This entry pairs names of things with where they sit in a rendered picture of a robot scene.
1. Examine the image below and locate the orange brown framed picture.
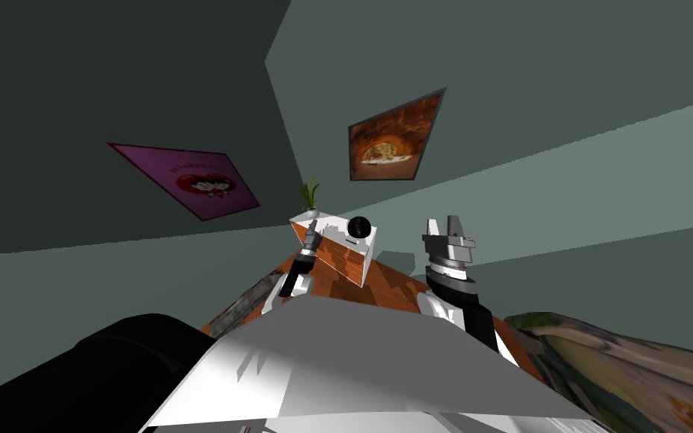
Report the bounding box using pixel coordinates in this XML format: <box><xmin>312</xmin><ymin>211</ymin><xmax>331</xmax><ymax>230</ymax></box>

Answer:
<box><xmin>347</xmin><ymin>86</ymin><xmax>448</xmax><ymax>182</ymax></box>

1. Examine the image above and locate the green plant in white pot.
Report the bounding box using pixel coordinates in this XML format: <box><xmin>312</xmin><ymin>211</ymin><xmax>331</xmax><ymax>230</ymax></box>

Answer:
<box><xmin>300</xmin><ymin>177</ymin><xmax>322</xmax><ymax>220</ymax></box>

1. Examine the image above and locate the white and brown wooden cabinet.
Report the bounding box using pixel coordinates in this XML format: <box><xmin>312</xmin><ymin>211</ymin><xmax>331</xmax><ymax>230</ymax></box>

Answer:
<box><xmin>289</xmin><ymin>213</ymin><xmax>379</xmax><ymax>289</ymax></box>

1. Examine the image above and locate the black round ball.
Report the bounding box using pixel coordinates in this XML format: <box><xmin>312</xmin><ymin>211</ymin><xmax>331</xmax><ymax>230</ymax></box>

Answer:
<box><xmin>346</xmin><ymin>216</ymin><xmax>373</xmax><ymax>241</ymax></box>

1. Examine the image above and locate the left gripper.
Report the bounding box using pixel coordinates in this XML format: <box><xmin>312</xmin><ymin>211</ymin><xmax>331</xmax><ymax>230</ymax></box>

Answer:
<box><xmin>299</xmin><ymin>219</ymin><xmax>324</xmax><ymax>259</ymax></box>

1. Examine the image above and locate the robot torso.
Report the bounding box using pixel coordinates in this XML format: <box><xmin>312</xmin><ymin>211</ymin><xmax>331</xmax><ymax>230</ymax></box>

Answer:
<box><xmin>138</xmin><ymin>296</ymin><xmax>613</xmax><ymax>433</ymax></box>

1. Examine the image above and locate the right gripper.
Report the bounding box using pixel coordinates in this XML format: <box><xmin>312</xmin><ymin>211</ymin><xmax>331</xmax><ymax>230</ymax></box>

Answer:
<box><xmin>421</xmin><ymin>214</ymin><xmax>477</xmax><ymax>267</ymax></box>

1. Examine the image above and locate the bed with colourful patterned cover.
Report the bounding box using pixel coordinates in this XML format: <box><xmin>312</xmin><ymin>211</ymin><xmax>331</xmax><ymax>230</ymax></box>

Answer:
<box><xmin>502</xmin><ymin>309</ymin><xmax>693</xmax><ymax>433</ymax></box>

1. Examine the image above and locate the purple picture with red heart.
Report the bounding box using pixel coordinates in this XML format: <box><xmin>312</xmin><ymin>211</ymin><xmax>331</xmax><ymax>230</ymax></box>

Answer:
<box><xmin>106</xmin><ymin>141</ymin><xmax>262</xmax><ymax>223</ymax></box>

